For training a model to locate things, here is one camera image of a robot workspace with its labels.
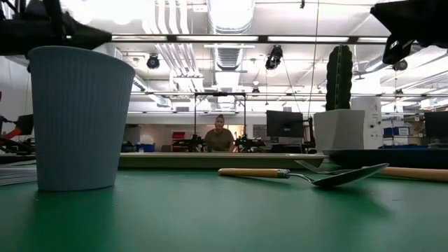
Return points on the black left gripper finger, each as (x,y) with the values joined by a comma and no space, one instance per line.
(87,36)

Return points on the light blue ribbed cup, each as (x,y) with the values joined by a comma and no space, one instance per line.
(78,119)

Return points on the dark blue plate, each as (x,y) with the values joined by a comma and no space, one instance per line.
(395,157)

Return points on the beige rectangular tray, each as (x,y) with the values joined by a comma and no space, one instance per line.
(217,161)

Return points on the black ceiling spotlight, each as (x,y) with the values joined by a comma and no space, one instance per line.
(153,62)
(274,57)
(400,65)

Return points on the black computer monitor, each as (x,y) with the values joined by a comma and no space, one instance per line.
(436,124)
(26,124)
(284,123)

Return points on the green cactus plant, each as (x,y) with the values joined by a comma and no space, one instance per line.
(339,77)

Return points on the blue storage bin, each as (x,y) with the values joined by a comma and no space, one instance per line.
(396,131)

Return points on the red storage bin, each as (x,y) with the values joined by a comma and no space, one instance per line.
(178,135)

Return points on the person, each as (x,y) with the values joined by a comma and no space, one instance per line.
(219,138)

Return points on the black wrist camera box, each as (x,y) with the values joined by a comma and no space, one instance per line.
(395,52)

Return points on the silver ceiling air duct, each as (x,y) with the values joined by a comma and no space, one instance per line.
(229,21)

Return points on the black background rig frame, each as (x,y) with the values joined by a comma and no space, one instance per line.
(220,94)

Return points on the black overhead frame bar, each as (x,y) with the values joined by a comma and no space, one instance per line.
(262,38)

